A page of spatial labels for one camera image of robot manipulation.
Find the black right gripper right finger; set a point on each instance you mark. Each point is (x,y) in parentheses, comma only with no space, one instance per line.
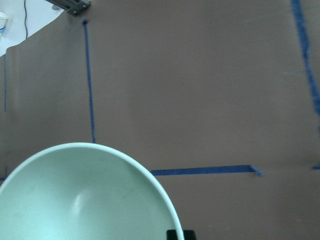
(189,234)

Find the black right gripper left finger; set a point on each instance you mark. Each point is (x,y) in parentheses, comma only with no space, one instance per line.
(171,234)

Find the green bowl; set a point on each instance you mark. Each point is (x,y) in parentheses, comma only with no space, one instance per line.
(85,191)

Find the white paper cup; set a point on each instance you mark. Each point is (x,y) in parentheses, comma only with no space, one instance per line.
(3,21)

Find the aluminium frame post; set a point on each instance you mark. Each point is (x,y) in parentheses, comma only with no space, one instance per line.
(73,7)

